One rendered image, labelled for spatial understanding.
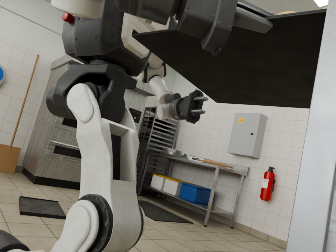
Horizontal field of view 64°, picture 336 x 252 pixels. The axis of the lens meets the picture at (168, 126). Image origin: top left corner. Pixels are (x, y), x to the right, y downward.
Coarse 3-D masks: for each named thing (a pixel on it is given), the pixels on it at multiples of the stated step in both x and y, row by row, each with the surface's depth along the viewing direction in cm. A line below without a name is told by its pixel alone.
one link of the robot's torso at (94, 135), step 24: (72, 96) 78; (96, 120) 70; (96, 144) 70; (120, 144) 80; (96, 168) 70; (120, 168) 78; (96, 192) 68; (120, 192) 68; (120, 216) 65; (96, 240) 61; (120, 240) 64
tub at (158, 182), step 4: (156, 176) 513; (160, 176) 501; (164, 176) 505; (168, 176) 545; (152, 180) 519; (156, 180) 509; (160, 180) 500; (164, 180) 496; (152, 184) 516; (156, 184) 506; (160, 184) 496; (156, 188) 503; (160, 188) 494
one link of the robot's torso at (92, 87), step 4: (88, 84) 80; (92, 84) 79; (96, 84) 83; (92, 88) 78; (96, 88) 78; (100, 88) 79; (104, 88) 79; (96, 92) 77; (100, 92) 78; (96, 96) 76; (68, 108) 84; (72, 116) 85; (120, 120) 86
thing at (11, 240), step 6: (0, 234) 94; (6, 234) 95; (0, 240) 91; (6, 240) 91; (12, 240) 92; (18, 240) 95; (0, 246) 88; (6, 246) 88; (12, 246) 89; (18, 246) 91; (24, 246) 93
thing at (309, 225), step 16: (320, 48) 28; (320, 64) 28; (320, 80) 27; (320, 96) 27; (320, 112) 26; (320, 128) 26; (304, 144) 27; (320, 144) 26; (304, 160) 26; (320, 160) 25; (304, 176) 26; (320, 176) 25; (304, 192) 26; (320, 192) 25; (304, 208) 25; (320, 208) 24; (304, 224) 25; (320, 224) 24; (288, 240) 25; (304, 240) 25; (320, 240) 24
